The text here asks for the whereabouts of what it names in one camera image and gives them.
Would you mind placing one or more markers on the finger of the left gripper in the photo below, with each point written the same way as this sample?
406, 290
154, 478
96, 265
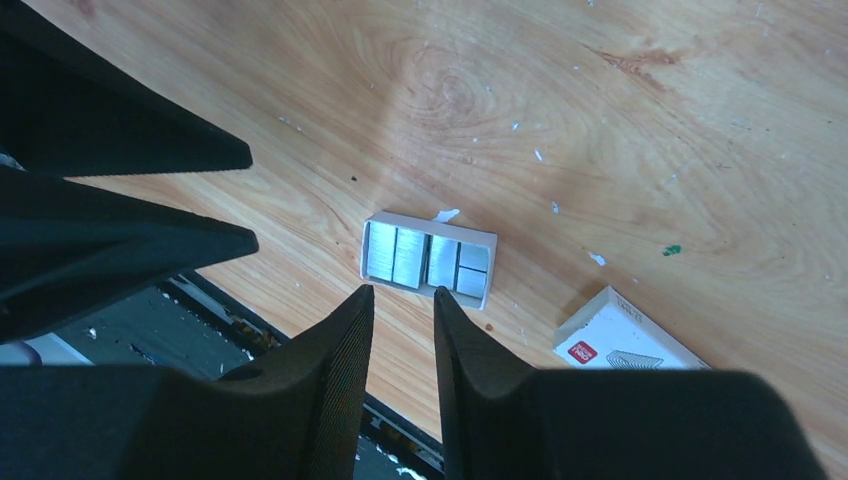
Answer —
68, 112
69, 249

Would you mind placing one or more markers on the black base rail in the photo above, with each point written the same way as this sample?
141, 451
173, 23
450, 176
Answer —
188, 323

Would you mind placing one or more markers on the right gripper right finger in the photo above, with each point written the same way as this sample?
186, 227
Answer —
502, 418

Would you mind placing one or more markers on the white staple tray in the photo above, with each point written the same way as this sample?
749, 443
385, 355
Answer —
420, 255

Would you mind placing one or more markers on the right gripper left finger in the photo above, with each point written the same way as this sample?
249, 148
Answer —
292, 413

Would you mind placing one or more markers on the white staple box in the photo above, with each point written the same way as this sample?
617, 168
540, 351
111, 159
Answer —
609, 332

